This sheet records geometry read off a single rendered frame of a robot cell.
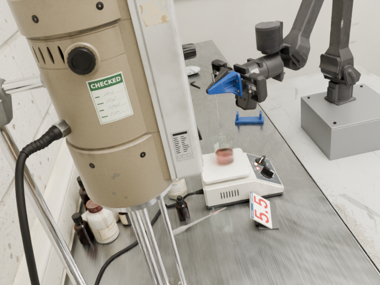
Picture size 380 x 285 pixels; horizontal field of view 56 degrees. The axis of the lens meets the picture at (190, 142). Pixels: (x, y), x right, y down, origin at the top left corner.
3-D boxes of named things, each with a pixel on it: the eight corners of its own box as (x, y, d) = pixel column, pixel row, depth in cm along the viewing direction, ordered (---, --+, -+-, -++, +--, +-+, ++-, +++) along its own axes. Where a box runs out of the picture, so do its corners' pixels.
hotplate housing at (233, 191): (270, 166, 101) (268, 142, 97) (284, 195, 90) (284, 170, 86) (193, 181, 101) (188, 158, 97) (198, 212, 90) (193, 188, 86)
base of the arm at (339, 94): (341, 91, 109) (342, 73, 106) (357, 99, 103) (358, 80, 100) (322, 98, 107) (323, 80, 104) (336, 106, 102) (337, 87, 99)
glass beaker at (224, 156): (212, 168, 91) (208, 142, 87) (217, 156, 95) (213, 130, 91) (236, 169, 89) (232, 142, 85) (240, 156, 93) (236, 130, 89)
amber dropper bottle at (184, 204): (191, 217, 89) (187, 197, 85) (181, 223, 88) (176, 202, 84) (186, 211, 91) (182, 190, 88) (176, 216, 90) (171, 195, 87)
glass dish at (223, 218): (219, 232, 83) (218, 225, 82) (205, 220, 88) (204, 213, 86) (237, 220, 86) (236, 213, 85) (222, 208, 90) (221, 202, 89)
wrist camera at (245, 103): (265, 82, 85) (267, 106, 88) (247, 74, 91) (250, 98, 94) (244, 91, 83) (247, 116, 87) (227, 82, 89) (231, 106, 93)
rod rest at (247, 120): (264, 118, 125) (263, 109, 123) (263, 123, 122) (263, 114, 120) (236, 119, 128) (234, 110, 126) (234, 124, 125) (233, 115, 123)
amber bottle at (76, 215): (91, 245, 87) (80, 219, 83) (78, 245, 87) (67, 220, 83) (95, 234, 90) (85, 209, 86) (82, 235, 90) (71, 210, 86)
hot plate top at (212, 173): (241, 149, 97) (241, 147, 96) (251, 175, 86) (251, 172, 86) (198, 158, 97) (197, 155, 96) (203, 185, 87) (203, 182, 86)
